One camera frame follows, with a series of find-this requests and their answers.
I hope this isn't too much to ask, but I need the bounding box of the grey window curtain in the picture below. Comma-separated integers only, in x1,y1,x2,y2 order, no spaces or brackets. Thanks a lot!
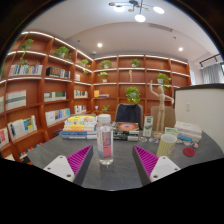
200,63,224,84

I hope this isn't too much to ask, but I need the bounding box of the black ceiling track light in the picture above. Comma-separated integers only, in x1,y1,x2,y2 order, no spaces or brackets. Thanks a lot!
199,53,223,68

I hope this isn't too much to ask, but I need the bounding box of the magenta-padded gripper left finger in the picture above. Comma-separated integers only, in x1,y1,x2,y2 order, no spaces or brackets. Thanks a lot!
43,144,95,187

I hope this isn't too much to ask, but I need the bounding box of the clear bottle with pink label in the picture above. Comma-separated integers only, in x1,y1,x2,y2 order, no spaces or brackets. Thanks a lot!
96,113,115,167

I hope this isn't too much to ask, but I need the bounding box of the green and white carton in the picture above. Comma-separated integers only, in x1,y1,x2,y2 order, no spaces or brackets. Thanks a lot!
142,115,154,138

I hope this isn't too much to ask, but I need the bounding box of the multi-bulb ceiling lamp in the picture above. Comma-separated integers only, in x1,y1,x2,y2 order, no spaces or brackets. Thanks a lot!
108,0,166,23

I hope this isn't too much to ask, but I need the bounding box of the flat round red coaster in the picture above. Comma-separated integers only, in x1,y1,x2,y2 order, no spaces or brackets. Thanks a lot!
182,147,196,158

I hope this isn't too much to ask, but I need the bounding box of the colourful stack of books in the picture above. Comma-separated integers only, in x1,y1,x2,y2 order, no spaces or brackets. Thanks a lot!
60,114,98,140

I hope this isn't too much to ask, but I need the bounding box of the small green and white box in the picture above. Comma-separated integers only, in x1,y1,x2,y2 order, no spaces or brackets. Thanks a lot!
164,126,179,137

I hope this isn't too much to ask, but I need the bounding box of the chair with dark jacket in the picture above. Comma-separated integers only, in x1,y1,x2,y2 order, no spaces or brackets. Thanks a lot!
114,102,144,129

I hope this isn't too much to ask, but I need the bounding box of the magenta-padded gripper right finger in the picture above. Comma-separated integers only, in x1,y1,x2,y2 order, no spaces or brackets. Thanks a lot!
131,144,182,187

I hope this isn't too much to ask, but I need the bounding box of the ceiling air vent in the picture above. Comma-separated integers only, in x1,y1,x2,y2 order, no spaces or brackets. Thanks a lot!
148,23,174,33

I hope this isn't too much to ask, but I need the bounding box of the orange wooden shelf unit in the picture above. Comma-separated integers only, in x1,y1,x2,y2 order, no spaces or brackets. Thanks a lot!
0,30,193,164

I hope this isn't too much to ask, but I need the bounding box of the yellow striped white cup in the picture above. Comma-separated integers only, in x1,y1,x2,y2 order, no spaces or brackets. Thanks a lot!
155,133,178,159

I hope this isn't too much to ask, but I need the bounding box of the wooden artist mannequin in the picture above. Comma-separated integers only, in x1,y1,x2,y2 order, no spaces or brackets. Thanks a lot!
148,79,175,139

